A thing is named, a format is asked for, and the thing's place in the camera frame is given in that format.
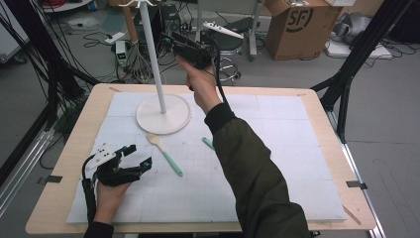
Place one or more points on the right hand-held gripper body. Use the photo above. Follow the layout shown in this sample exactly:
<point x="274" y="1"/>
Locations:
<point x="194" y="54"/>

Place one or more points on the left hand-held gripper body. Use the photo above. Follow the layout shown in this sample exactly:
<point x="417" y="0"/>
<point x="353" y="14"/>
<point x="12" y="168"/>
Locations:
<point x="115" y="173"/>

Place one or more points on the white rack stand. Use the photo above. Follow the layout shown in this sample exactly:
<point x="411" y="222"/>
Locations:
<point x="163" y="115"/>

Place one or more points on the person's left hand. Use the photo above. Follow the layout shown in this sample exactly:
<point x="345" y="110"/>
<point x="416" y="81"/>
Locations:
<point x="109" y="201"/>

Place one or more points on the person's right hand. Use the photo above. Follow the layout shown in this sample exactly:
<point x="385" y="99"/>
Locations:
<point x="201" y="86"/>

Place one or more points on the black computer tower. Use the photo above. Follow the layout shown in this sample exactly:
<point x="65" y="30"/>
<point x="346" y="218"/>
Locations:
<point x="170" y="18"/>

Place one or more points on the white desk leg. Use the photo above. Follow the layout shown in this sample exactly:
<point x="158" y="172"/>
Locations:
<point x="254" y="33"/>
<point x="198" y="20"/>

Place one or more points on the black round stool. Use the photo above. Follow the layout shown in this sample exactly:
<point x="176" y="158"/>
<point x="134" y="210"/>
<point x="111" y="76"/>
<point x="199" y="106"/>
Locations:
<point x="229" y="41"/>

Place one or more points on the white device with green display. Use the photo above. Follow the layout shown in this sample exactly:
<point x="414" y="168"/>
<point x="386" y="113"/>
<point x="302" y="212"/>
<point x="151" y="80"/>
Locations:
<point x="121" y="53"/>

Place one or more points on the white power strip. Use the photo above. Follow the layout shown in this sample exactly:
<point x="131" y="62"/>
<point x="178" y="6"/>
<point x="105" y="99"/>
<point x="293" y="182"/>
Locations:
<point x="114" y="38"/>

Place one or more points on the black tape patch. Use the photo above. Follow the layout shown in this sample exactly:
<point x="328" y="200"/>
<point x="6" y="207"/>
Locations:
<point x="356" y="185"/>
<point x="51" y="179"/>

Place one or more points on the brown cardboard box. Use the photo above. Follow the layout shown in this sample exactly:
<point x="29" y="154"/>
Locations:
<point x="297" y="39"/>

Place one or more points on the white round table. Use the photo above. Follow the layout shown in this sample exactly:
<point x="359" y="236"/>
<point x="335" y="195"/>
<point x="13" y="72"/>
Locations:
<point x="66" y="6"/>

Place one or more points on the white foam mat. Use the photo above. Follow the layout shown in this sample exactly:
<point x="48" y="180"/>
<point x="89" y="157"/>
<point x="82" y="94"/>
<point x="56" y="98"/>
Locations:
<point x="280" y="165"/>

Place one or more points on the white cabinet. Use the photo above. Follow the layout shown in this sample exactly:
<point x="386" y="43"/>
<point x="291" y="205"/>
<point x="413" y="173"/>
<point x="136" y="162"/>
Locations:
<point x="10" y="43"/>

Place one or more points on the grey bag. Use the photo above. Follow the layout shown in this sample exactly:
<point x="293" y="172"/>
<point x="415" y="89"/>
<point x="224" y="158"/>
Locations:
<point x="356" y="23"/>

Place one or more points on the white flat board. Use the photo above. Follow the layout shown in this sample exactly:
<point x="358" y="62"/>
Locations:
<point x="363" y="49"/>

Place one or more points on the aluminium rail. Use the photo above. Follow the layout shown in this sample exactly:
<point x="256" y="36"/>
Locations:
<point x="23" y="165"/>
<point x="363" y="198"/>

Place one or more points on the black metal frame strut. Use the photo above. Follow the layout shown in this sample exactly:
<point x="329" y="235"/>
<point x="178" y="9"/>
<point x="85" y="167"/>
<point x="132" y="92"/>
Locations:
<point x="43" y="49"/>
<point x="360" y="49"/>

